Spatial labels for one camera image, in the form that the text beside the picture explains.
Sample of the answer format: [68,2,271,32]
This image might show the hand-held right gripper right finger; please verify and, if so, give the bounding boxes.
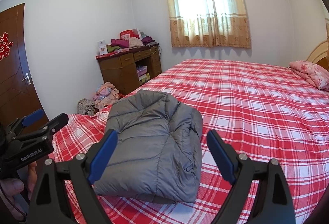
[206,129,296,224]

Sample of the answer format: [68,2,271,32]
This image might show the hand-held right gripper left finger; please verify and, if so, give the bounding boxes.
[27,129,119,224]

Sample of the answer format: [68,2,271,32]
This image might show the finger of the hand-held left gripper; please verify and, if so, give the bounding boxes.
[5,108,44,137]
[15,113,69,141]

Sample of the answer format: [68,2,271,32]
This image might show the grey puffer jacket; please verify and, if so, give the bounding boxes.
[93,90,203,204]

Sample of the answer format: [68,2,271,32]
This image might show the pile of pink clothes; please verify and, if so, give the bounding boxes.
[94,82,120,109]

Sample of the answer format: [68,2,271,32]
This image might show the magenta folded clothes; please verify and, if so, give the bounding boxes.
[110,38,129,49]

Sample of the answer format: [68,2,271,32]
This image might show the purple folded clothes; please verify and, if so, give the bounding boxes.
[141,35,156,45]

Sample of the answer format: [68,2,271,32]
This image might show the person's left hand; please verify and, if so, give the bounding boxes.
[0,161,38,217]

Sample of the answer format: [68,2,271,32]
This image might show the grey floral cloth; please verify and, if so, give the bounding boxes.
[78,99,96,115]

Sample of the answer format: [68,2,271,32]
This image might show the bed with red plaid sheet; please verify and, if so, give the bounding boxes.
[47,58,329,224]

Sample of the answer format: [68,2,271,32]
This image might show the brown wooden door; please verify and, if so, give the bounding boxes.
[0,3,49,127]

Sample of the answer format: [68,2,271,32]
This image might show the red paper door decoration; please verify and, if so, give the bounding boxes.
[0,32,13,61]

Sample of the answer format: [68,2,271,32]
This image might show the brown wooden desk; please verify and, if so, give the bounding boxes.
[96,44,162,96]

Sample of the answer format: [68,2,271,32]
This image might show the white upright box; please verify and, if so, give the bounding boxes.
[98,40,108,55]

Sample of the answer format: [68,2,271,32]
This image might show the beige folded cloth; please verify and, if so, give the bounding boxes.
[129,37,144,49]

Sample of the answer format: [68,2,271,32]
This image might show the red cardboard box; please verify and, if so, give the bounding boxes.
[120,29,140,40]

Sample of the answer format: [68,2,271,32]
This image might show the pink floral folded quilt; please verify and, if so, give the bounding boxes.
[289,60,329,91]

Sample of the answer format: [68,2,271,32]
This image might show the beige floral window curtain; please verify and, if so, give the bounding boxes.
[163,0,252,48]

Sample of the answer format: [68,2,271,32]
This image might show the wooden headboard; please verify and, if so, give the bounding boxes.
[307,40,329,70]

